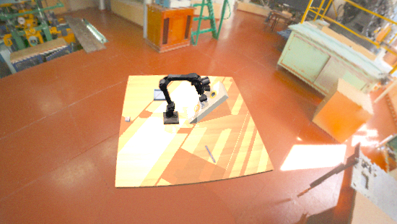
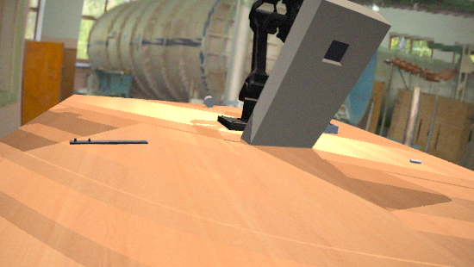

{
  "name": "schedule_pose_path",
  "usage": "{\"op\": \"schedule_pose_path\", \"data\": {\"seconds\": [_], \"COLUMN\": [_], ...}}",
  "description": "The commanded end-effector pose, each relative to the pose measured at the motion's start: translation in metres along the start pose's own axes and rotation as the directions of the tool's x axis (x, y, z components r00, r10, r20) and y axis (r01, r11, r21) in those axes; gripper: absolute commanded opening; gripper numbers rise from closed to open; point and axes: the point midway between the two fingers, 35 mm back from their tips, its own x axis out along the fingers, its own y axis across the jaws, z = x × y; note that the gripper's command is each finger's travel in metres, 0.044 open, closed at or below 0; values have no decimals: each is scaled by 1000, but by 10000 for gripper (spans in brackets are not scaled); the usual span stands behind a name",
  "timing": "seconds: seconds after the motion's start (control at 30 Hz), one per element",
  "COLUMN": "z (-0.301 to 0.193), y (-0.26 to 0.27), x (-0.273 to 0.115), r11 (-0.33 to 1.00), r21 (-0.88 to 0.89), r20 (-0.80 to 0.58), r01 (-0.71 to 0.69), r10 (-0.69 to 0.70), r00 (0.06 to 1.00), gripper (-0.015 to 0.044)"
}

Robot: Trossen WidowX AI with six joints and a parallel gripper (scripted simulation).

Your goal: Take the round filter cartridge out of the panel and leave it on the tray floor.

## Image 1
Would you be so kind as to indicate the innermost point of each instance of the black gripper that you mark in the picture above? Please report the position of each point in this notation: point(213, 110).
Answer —
point(203, 97)

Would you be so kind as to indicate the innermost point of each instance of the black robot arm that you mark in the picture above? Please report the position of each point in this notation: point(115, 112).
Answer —
point(193, 78)

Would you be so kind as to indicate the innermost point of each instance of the cream panel with round hole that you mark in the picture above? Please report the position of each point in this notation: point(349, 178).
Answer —
point(217, 95)

